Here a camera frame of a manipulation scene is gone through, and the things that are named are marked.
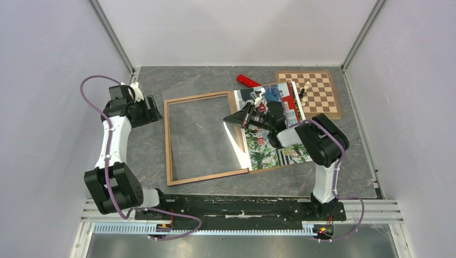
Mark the brown frame backing board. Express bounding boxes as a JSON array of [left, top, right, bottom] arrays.
[[227, 81, 314, 175]]

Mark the red cylindrical object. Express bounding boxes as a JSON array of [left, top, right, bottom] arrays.
[[236, 74, 261, 88]]

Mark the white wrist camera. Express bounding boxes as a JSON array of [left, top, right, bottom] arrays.
[[120, 82, 145, 103], [250, 87, 266, 105]]

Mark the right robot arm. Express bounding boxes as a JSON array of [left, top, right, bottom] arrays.
[[223, 103, 350, 220]]

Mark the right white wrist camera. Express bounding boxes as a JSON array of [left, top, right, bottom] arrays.
[[250, 87, 266, 105]]

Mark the wooden picture frame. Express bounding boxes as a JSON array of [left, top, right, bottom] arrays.
[[163, 91, 249, 187]]

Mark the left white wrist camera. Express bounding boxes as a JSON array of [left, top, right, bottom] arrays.
[[120, 82, 145, 103]]

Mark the colourful photo poster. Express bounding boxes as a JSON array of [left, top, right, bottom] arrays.
[[233, 82, 314, 171]]

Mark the wooden chessboard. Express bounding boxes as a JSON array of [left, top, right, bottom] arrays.
[[275, 70, 343, 120]]

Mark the right aluminium corner post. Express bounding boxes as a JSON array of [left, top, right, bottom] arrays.
[[341, 0, 387, 73]]

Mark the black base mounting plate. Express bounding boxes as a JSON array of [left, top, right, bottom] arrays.
[[134, 194, 346, 231]]

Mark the left aluminium corner post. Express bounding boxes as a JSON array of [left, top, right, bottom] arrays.
[[88, 0, 138, 77]]

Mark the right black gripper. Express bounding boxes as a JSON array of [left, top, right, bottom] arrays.
[[224, 102, 274, 132]]

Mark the black chess piece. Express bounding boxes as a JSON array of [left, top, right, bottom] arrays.
[[298, 88, 305, 99]]

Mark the aluminium corner post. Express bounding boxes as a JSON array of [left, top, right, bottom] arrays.
[[88, 0, 138, 77], [341, 0, 387, 73]]

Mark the aluminium rail frame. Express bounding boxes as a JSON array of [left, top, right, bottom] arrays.
[[70, 199, 414, 257]]

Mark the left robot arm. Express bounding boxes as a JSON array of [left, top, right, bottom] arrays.
[[84, 82, 162, 214]]

